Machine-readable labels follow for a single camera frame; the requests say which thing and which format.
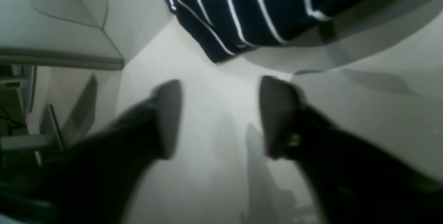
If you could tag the navy white striped t-shirt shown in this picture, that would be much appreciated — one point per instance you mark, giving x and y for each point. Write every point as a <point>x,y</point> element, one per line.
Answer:
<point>227,28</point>

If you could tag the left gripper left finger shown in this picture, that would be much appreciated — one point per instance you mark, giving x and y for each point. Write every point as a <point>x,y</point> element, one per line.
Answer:
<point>93,181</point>

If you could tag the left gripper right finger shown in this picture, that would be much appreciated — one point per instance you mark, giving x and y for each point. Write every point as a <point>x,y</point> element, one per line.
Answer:
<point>355,182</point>

